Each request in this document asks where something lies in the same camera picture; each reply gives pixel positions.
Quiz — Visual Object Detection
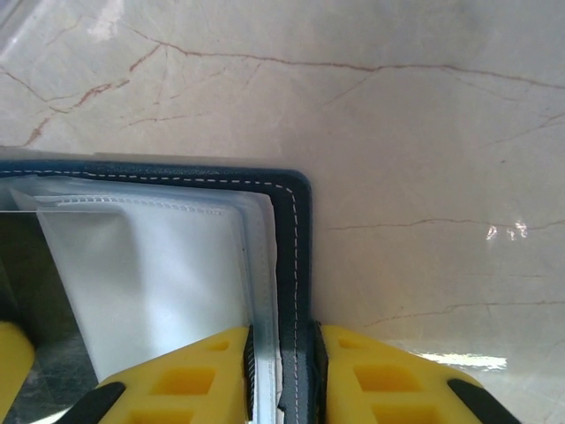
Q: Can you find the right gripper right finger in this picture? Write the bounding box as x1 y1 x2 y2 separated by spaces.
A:
311 321 526 424

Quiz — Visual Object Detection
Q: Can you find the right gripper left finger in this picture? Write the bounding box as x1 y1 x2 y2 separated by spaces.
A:
65 324 258 424

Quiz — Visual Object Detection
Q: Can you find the navy leather card holder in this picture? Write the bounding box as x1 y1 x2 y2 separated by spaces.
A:
0 149 326 424

